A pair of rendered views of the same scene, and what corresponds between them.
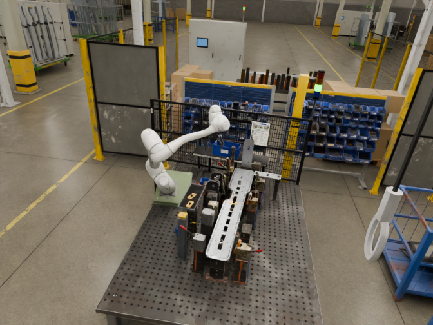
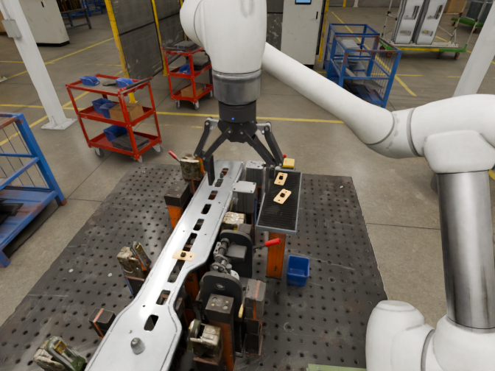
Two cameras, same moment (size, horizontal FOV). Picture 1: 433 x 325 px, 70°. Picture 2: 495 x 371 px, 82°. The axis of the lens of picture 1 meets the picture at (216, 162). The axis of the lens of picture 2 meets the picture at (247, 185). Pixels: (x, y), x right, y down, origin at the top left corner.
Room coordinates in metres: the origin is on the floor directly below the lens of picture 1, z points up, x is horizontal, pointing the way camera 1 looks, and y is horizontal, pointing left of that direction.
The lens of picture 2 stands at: (3.04, 0.06, 1.86)
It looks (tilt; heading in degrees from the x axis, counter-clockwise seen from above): 37 degrees down; 180
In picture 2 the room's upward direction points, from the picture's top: straight up
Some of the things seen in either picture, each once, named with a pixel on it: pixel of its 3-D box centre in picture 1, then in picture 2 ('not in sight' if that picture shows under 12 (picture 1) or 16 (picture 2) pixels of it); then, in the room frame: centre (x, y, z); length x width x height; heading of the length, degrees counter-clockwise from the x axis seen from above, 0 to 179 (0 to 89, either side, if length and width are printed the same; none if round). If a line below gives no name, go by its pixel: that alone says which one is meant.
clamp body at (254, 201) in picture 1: (251, 213); (141, 281); (2.36, -0.37, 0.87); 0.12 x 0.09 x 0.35; 79
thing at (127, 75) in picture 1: (127, 108); not in sight; (4.72, 1.48, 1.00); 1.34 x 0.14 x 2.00; 83
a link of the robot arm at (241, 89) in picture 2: not in sight; (236, 84); (2.50, 0.04, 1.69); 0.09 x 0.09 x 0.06
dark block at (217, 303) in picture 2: not in sight; (223, 338); (2.60, -0.02, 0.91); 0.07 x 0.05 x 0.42; 79
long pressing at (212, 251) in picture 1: (234, 204); (183, 252); (2.32, -0.19, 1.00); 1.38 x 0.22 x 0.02; 169
